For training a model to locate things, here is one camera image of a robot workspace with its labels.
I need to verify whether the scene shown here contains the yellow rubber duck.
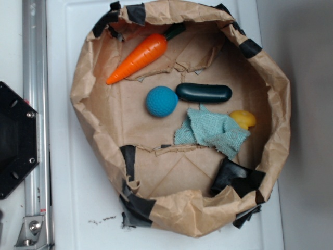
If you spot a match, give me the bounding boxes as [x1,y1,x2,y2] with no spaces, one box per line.
[229,110,257,130]

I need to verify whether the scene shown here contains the aluminium extrusion rail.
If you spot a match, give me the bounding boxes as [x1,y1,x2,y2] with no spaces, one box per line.
[22,1,54,249]

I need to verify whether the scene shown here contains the brown paper bag bin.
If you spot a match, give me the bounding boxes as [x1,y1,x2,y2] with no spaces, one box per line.
[70,1,291,238]

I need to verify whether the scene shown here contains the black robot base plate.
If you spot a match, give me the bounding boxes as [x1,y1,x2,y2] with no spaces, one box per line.
[1,82,39,200]

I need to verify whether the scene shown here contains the light blue terry cloth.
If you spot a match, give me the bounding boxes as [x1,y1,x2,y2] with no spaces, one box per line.
[174,104,250,159]

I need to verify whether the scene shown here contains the metal corner bracket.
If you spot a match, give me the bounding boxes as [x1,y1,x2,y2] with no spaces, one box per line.
[14,216,47,249]

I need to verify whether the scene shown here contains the orange plastic toy carrot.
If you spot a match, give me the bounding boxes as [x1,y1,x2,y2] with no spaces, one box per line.
[106,23,186,85]

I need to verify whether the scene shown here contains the dark teal oblong capsule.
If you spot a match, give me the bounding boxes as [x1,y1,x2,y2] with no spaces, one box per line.
[175,83,233,104]

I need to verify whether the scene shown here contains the blue dimpled ball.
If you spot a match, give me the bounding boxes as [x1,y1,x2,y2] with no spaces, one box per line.
[146,86,178,117]

